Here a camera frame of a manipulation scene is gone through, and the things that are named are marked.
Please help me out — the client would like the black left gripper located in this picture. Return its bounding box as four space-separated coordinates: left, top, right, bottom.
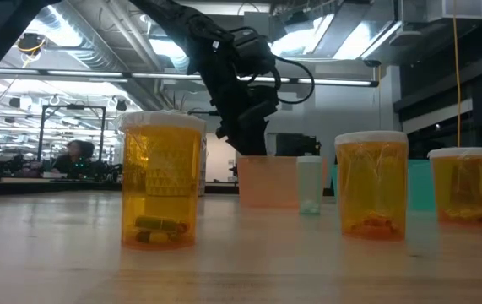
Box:
212 76 282 157

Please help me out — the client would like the small clear green pill bottle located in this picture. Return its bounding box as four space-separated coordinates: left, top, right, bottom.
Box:
295 155 324 216

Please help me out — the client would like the translucent orange plastic bin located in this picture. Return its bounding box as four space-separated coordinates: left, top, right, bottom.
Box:
236 155 328 209

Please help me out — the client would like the translucent teal plastic bin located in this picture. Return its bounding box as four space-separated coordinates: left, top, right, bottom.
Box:
330 159 451 213

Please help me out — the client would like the white door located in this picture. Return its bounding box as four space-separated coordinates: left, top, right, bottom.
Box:
205 132 237 184

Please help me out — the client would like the white grey triangle-pattern planter pot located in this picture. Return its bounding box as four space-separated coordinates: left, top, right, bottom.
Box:
143 133 208 198

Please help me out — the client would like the black box-shaped screen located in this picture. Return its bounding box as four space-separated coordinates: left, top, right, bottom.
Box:
267 132 322 158

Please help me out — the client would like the green succulent plant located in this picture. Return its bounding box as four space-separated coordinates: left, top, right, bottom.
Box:
166 91 193 113

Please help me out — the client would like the long ceiling light strip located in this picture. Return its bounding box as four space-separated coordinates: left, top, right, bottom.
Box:
0 67 380 88

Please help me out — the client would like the person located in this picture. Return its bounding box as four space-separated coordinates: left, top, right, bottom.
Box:
50 139 99 180

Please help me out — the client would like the white ceiling unit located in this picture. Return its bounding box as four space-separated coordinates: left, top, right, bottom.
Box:
425 0 482 23

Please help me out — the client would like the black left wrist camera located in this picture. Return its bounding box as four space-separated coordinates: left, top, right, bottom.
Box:
230 27 276 78

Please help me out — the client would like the black left wrist camera cable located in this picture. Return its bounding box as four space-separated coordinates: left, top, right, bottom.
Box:
230 25 316 106

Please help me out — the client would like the tall black metal frame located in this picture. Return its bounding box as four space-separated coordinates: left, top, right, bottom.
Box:
36 104 107 164

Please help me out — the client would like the black yellow ceiling cord reel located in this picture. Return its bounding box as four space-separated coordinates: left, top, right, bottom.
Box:
16 32 48 57

